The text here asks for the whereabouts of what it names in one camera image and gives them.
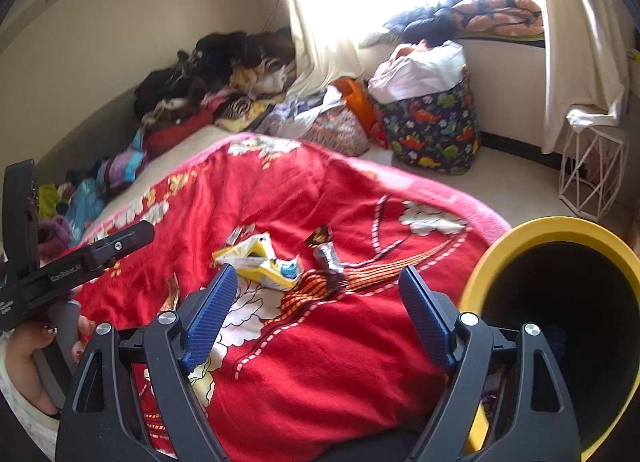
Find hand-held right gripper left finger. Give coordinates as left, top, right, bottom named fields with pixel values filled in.
left=55, top=263, right=239, bottom=462

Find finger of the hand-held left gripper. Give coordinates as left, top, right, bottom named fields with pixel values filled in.
left=82, top=220, right=156, bottom=271

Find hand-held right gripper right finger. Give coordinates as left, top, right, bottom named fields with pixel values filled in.
left=398, top=265, right=583, bottom=462

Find yellow wrapper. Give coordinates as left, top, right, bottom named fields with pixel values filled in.
left=212, top=233, right=304, bottom=291

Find yellow round bin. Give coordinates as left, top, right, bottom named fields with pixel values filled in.
left=457, top=216, right=640, bottom=462

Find black silver wrapper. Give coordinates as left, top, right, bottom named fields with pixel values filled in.
left=305, top=224, right=349, bottom=289

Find person's left forearm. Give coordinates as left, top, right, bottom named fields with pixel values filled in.
left=0, top=329, right=58, bottom=460

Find person's left hand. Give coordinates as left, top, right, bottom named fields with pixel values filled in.
left=7, top=318, right=97, bottom=418

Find purple fuzzy cloth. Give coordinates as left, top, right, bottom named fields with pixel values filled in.
left=37, top=217, right=76, bottom=263

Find light blue cloth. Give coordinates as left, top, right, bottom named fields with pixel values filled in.
left=65, top=177, right=108, bottom=243

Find purple blue striped cloth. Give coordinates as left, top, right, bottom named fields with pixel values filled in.
left=97, top=134, right=151, bottom=193

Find bed with beige sheet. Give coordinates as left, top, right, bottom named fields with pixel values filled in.
left=82, top=124, right=236, bottom=238

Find small white gold wrapper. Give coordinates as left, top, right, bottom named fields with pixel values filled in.
left=227, top=223, right=257, bottom=246

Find red floral blanket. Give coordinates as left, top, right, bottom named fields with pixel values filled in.
left=65, top=132, right=513, bottom=462

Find red garment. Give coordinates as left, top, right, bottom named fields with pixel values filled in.
left=145, top=107, right=218, bottom=158

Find dinosaur print storage bag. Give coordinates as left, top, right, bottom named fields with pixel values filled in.
left=375, top=64, right=482, bottom=176

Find floral fabric bag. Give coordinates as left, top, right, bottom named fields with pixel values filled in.
left=300, top=104, right=371, bottom=158

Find pile of dark clothes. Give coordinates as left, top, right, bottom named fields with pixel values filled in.
left=132, top=27, right=298, bottom=133

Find lilac grey clothes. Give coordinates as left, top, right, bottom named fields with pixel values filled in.
left=260, top=87, right=346, bottom=138

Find orange bag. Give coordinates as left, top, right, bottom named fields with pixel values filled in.
left=332, top=77, right=388, bottom=150

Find white plastic bag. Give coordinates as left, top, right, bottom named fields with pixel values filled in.
left=367, top=40, right=468, bottom=105

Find cream curtain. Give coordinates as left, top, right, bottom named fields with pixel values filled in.
left=267, top=0, right=381, bottom=103
left=530, top=0, right=633, bottom=155

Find green white cloth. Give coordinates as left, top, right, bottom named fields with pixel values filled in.
left=357, top=29, right=401, bottom=48

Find dark blue jacket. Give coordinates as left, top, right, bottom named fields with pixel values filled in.
left=385, top=0, right=481, bottom=45

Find orange patterned quilt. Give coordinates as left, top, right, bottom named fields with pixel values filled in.
left=450, top=0, right=545, bottom=40

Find white wire basket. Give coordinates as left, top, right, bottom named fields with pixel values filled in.
left=557, top=109, right=632, bottom=222

